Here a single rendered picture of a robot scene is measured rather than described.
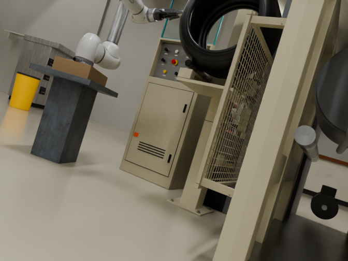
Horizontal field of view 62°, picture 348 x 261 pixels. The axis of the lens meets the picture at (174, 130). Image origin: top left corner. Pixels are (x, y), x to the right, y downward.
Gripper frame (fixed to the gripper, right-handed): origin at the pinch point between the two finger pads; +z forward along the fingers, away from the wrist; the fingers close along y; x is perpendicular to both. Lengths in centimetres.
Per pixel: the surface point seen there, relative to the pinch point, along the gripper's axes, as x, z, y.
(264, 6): 7, 56, -13
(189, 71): 42.8, 16.9, -9.4
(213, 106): 55, 21, 28
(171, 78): 27, -35, 61
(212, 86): 51, 33, -9
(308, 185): 115, 71, 564
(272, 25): 40, 71, -58
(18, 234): 127, 8, -94
